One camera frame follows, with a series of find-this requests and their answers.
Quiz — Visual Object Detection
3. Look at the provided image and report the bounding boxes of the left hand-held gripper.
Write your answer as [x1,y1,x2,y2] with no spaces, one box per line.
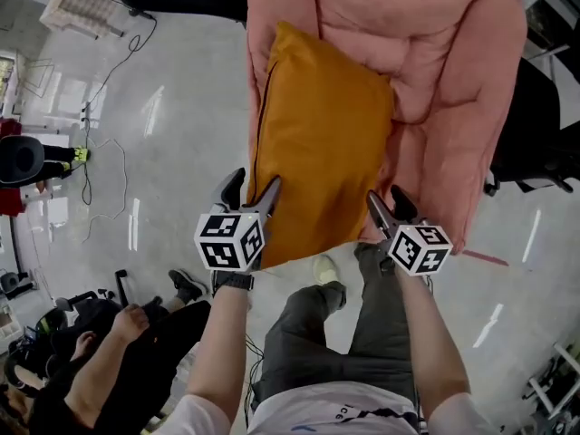
[193,168,284,273]

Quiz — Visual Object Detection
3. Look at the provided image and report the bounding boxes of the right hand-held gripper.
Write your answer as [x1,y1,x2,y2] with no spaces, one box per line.
[365,184,455,277]

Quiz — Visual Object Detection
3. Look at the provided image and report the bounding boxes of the orange pillow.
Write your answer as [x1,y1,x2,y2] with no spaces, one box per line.
[246,20,396,272]

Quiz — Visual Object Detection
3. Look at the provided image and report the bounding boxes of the person's left forearm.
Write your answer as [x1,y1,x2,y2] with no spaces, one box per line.
[184,267,256,411]

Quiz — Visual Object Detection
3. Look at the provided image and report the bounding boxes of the person's right forearm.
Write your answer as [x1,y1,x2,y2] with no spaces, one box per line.
[392,267,473,421]

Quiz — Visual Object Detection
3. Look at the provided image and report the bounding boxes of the pink cushioned armchair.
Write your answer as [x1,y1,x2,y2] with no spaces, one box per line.
[243,0,529,256]

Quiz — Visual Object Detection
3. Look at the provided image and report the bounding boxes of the black wristwatch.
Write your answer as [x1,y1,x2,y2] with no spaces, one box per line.
[210,269,256,293]

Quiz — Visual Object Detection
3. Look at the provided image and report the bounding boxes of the person's white shoe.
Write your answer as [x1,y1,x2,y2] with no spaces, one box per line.
[312,253,342,288]

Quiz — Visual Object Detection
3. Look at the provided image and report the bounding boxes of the pink floor tape strip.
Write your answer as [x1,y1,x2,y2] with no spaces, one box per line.
[460,248,509,267]

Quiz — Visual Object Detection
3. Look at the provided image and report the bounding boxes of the person's grey trousers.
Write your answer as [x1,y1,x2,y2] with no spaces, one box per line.
[250,241,421,405]

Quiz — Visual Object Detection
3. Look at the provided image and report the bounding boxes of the black armrest chair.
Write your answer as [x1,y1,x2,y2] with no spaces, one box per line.
[53,268,129,335]

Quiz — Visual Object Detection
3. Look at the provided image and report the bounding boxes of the person's white shirt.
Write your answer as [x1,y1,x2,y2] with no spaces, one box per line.
[152,380,500,435]

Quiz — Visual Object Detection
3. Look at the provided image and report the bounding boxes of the black round seat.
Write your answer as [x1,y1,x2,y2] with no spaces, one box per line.
[0,134,46,186]

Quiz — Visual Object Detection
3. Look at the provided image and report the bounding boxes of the red cloth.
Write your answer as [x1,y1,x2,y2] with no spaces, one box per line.
[0,117,24,218]

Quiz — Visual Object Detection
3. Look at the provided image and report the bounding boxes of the checked cloth table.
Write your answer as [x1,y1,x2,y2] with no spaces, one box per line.
[38,0,126,41]

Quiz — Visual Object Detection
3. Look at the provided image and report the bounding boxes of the white floor cable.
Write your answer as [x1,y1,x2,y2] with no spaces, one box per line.
[82,137,130,245]

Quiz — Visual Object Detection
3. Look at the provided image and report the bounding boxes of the thin black cable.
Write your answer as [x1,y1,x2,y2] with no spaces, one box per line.
[242,332,266,428]

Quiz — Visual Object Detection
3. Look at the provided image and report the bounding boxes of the black floor cable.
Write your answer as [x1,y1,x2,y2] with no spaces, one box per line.
[82,13,159,109]

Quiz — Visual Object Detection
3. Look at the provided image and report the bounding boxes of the white metal frame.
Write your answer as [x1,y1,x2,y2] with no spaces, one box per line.
[524,341,580,435]

